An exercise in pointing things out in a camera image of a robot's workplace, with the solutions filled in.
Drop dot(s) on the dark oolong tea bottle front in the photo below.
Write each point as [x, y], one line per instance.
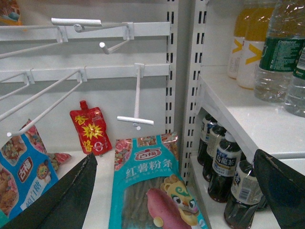
[245, 195]

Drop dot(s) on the white side shelf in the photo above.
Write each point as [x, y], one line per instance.
[253, 123]

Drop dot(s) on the white peg hook with tag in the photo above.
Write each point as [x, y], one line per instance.
[136, 120]

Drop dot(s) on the blue noodle bag left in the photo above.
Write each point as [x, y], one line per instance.
[27, 171]

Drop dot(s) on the dark oolong tea bottle middle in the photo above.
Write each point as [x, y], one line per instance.
[226, 158]

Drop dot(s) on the white lower rail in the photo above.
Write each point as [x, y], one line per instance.
[119, 71]

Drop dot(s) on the teal sweet potato noodle bag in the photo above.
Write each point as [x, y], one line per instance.
[148, 191]

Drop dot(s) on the white upper peg hook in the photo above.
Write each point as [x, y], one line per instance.
[85, 25]

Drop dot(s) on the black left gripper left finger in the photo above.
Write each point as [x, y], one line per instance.
[65, 204]

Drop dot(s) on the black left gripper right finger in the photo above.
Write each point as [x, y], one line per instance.
[284, 189]

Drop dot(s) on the orange vitamin drink bottle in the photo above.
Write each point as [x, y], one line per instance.
[253, 45]
[237, 41]

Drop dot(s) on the dark oolong tea bottle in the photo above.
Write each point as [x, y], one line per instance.
[245, 195]
[226, 158]

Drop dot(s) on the white rail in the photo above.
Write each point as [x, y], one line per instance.
[119, 71]
[65, 33]

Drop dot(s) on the dark tea bottle rear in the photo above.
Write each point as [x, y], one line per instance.
[208, 123]

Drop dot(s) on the water bottle on shelf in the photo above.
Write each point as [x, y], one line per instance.
[284, 39]

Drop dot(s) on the white long peg hook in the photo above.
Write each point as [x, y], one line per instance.
[38, 105]

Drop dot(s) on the white slotted upright post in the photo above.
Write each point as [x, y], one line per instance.
[184, 55]

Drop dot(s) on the red sauce pouch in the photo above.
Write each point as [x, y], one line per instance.
[91, 128]

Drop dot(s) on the water bottle right edge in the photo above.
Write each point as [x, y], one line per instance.
[295, 95]

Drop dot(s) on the white upper rail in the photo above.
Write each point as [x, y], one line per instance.
[65, 33]

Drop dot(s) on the orange vitamin drink bottle rear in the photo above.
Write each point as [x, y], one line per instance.
[237, 41]

